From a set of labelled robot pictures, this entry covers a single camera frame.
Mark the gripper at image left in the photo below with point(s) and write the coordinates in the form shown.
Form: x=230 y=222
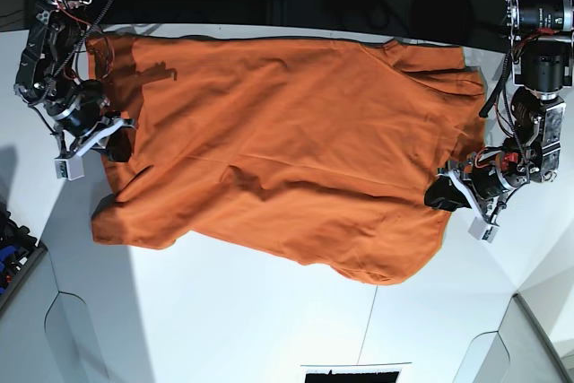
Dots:
x=83 y=112

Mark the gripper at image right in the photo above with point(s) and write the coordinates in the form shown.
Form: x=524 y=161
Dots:
x=483 y=183

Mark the orange t-shirt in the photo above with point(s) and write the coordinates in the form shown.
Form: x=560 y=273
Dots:
x=370 y=243

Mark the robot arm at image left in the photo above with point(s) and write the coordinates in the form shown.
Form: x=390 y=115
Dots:
x=58 y=42

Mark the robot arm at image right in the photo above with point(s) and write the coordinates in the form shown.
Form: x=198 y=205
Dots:
x=536 y=67

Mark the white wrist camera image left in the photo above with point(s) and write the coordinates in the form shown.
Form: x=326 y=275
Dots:
x=69 y=168

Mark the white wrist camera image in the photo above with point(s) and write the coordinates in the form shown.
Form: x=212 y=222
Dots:
x=69 y=168
x=483 y=230

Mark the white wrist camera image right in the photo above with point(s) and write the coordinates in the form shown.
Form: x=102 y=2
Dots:
x=483 y=230

